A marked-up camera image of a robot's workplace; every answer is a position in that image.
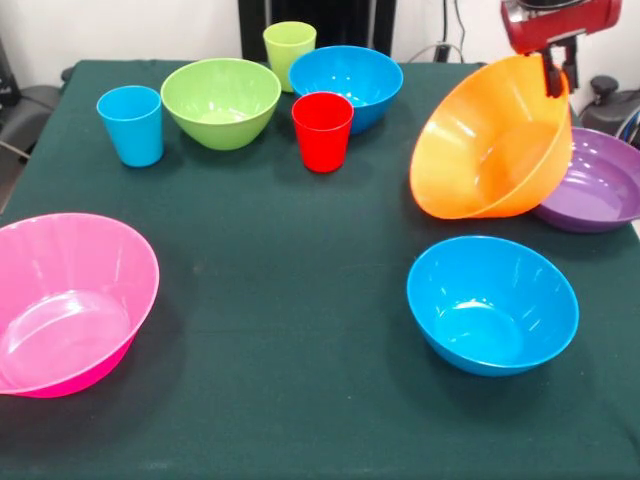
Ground purple bowl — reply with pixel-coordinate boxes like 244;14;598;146
530;126;640;235

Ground dark green tablecloth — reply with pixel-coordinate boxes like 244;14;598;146
0;58;640;480

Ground green bowl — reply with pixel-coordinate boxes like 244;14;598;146
160;57;283;152

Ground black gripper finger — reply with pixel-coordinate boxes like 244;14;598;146
562;42;581;91
542;47;566;99

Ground blue bowl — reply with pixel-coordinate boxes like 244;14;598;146
288;45;405;136
405;235;580;378

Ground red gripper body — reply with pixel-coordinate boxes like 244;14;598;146
501;0;623;56

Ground blue cup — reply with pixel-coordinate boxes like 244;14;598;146
96;85;165;168

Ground black wall cable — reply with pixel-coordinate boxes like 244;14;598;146
434;0;467;64

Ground red cup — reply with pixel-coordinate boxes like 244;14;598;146
291;91;356;174

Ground large pink bowl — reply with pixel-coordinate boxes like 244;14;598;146
0;212;161;400

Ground tangled cables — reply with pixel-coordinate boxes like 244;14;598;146
617;112;640;151

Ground green cup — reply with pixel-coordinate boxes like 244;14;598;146
262;21;318;94

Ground orange bowl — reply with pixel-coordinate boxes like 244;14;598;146
408;53;574;221

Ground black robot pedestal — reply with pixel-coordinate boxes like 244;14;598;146
238;0;397;64

